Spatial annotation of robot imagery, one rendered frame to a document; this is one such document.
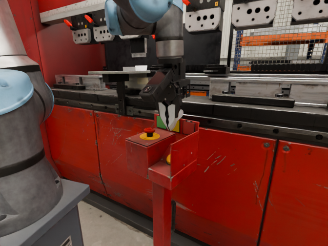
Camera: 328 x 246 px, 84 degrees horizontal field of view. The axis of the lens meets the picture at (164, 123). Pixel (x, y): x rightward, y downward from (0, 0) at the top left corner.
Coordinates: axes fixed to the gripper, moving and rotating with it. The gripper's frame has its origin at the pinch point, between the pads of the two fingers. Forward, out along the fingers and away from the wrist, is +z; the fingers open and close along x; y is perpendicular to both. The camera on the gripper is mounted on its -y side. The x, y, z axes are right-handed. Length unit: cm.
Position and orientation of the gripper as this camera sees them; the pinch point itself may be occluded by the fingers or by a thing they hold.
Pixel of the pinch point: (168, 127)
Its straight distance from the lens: 56.3
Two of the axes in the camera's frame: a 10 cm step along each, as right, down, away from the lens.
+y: 6.2, -3.0, 7.2
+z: 0.5, 9.4, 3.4
